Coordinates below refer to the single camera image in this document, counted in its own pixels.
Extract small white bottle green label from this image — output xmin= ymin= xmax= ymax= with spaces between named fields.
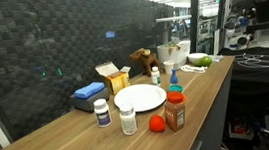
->
xmin=150 ymin=65 xmax=163 ymax=87

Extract teal lid dough can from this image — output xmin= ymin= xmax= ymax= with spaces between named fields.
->
xmin=168 ymin=83 xmax=185 ymax=94

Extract white supplement bottle blue label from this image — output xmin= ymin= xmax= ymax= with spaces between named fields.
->
xmin=92 ymin=97 xmax=113 ymax=128
xmin=117 ymin=102 xmax=139 ymax=137

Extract white paper plate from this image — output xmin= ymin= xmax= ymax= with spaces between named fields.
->
xmin=112 ymin=81 xmax=169 ymax=115

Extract open yellow cardboard box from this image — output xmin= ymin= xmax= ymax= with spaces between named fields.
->
xmin=94 ymin=58 xmax=134 ymax=97

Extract brown plush moose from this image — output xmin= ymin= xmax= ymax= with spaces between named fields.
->
xmin=128 ymin=45 xmax=163 ymax=79

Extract white paper cup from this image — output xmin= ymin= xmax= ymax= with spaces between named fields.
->
xmin=162 ymin=60 xmax=177 ymax=76

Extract blue toy bottle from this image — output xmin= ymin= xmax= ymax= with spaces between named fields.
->
xmin=168 ymin=68 xmax=180 ymax=86

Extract dried brown leaves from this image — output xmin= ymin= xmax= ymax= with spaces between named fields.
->
xmin=166 ymin=40 xmax=182 ymax=55

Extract blue folded cloth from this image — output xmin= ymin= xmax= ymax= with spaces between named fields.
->
xmin=72 ymin=80 xmax=107 ymax=101

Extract red toy strawberry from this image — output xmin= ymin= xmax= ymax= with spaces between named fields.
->
xmin=147 ymin=113 xmax=168 ymax=134

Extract grey mesh box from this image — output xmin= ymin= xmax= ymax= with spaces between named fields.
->
xmin=69 ymin=87 xmax=112 ymax=116

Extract spice jar orange lid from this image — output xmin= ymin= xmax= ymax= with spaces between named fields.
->
xmin=162 ymin=90 xmax=190 ymax=134

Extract white bowl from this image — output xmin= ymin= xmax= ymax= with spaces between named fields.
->
xmin=187 ymin=51 xmax=210 ymax=65

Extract white lamp bar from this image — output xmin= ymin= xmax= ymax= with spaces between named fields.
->
xmin=155 ymin=14 xmax=193 ymax=23

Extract green toy lime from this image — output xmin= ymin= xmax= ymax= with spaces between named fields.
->
xmin=193 ymin=55 xmax=214 ymax=69

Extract clear plastic bag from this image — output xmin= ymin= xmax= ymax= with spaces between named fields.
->
xmin=210 ymin=54 xmax=224 ymax=63

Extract black vertical pillar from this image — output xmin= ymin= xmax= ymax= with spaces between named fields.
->
xmin=185 ymin=0 xmax=208 ymax=54

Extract white blue lab equipment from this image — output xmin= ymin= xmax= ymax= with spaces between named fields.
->
xmin=222 ymin=8 xmax=261 ymax=49

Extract red object under table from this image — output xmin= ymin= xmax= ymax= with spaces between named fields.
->
xmin=229 ymin=116 xmax=251 ymax=139

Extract black cloth covered table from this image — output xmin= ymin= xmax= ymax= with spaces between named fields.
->
xmin=218 ymin=42 xmax=269 ymax=117

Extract white rope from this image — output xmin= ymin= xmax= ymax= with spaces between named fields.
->
xmin=179 ymin=62 xmax=209 ymax=76

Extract white cable coil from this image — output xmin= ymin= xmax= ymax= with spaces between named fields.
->
xmin=233 ymin=50 xmax=269 ymax=72

